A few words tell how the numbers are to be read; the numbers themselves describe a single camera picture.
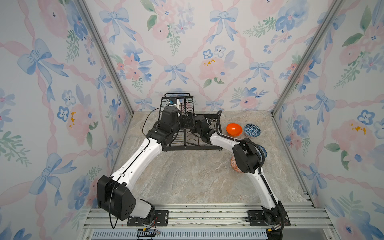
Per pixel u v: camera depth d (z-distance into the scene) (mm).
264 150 928
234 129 1061
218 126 1078
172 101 663
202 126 809
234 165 653
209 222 736
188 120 678
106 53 858
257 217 735
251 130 1065
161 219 738
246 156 617
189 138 1032
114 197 399
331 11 703
